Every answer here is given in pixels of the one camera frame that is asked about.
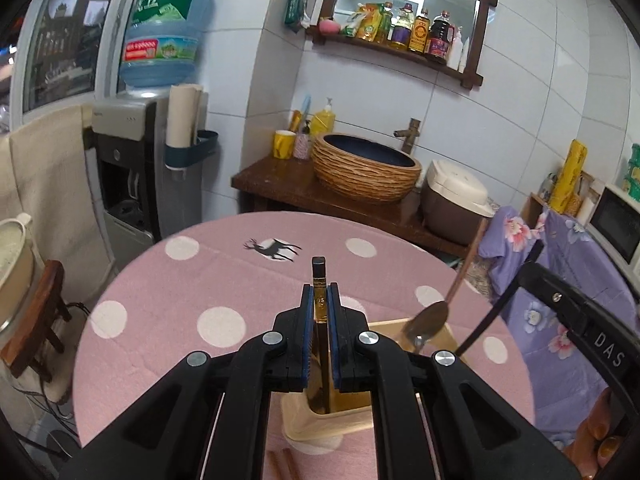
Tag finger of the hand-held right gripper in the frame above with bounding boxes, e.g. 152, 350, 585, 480
455, 240, 546, 357
516, 261, 597, 333

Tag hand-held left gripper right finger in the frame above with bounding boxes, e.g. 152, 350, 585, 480
326, 284, 581, 480

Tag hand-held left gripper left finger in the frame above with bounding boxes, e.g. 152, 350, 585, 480
60, 284, 321, 480

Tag wooden-handled spoon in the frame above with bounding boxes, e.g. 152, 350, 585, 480
403, 217, 490, 348

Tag cream perforated utensil holder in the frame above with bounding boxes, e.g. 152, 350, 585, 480
281, 319, 463, 443

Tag person's right hand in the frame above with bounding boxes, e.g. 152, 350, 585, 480
562, 387, 628, 480

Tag purple floral cloth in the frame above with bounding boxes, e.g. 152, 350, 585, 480
477, 205, 640, 451

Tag white microwave oven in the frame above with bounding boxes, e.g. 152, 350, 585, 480
584, 183, 640, 282

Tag small wooden rack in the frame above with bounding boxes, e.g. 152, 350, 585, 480
520, 170, 607, 223

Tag brown and white rice cooker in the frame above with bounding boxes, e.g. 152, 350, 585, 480
420, 159, 494, 247

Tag yellow wrap roll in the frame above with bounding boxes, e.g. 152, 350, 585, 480
548, 139, 589, 217

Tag pink polka-dot tablecloth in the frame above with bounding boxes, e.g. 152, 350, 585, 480
72, 210, 537, 480

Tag dark wooden counter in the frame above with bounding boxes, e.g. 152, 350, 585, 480
231, 154, 477, 259

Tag woven wicker basin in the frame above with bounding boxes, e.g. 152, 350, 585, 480
311, 132, 423, 205

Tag bronze bamboo-style faucet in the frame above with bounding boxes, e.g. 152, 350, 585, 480
393, 118, 422, 156

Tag yellow cup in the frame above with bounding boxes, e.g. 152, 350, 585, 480
272, 129, 297, 160

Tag blue cup holder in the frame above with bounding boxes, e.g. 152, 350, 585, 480
164, 130, 220, 172

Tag yellow soap dispenser bottle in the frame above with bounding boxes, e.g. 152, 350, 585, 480
309, 97, 336, 137

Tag grey water dispenser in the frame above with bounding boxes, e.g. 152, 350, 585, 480
91, 89, 202, 263

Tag white plastic bottle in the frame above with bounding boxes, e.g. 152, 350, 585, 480
447, 27, 464, 71

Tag cream paper cup tube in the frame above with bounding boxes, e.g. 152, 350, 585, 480
166, 83, 205, 150

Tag wooden framed mirror shelf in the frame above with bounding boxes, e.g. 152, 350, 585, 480
305, 0, 499, 89

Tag dark soy sauce bottle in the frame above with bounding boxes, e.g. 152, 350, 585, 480
427, 10, 452, 64

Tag dark wooden stool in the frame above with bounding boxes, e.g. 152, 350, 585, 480
0, 259, 72, 382

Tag yellow label sauce bottle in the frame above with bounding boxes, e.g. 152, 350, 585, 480
408, 8, 431, 54

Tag purple label bottle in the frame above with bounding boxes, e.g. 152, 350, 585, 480
390, 4, 416, 50

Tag green oil bottle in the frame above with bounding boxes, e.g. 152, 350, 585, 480
377, 2, 394, 46

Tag cream cooking pot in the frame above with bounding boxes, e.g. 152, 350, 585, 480
0, 212, 37, 337

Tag yellow oil pouch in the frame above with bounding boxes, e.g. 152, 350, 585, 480
355, 2, 381, 42

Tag beige cloth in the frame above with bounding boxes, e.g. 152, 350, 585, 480
0, 104, 117, 302

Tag blue water jug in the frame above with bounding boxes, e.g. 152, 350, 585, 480
119, 0, 217, 92

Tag white framed window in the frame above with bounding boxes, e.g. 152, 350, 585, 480
22, 0, 152, 114

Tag black cables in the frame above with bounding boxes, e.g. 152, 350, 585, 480
9, 300, 97, 462

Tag green wall packet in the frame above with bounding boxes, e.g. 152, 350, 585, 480
283, 0, 309, 29

